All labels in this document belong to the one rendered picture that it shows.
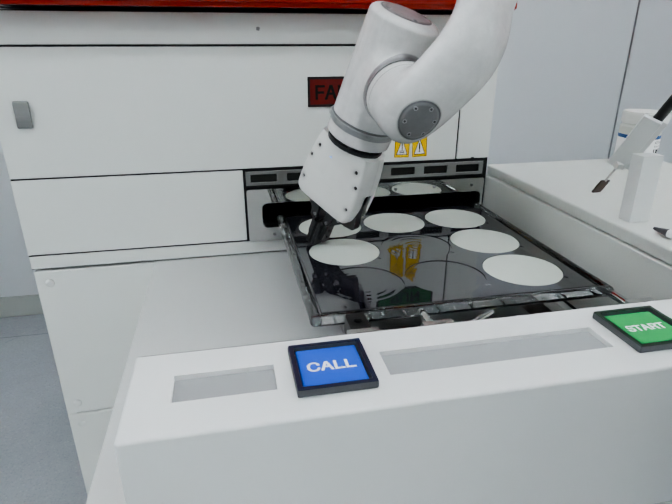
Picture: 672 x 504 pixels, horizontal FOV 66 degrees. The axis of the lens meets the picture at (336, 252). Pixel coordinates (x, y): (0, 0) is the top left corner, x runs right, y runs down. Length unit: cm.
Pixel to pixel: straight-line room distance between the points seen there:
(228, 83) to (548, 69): 213
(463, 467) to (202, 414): 19
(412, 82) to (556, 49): 231
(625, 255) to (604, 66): 231
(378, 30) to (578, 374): 40
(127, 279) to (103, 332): 12
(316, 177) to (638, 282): 42
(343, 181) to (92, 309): 54
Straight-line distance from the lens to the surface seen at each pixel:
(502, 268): 72
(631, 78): 311
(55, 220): 97
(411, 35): 60
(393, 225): 85
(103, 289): 100
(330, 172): 69
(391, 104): 56
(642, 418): 47
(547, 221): 86
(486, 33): 58
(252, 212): 92
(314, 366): 38
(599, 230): 77
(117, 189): 93
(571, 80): 290
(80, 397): 113
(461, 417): 38
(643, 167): 74
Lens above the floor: 118
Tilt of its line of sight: 22 degrees down
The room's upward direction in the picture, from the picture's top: straight up
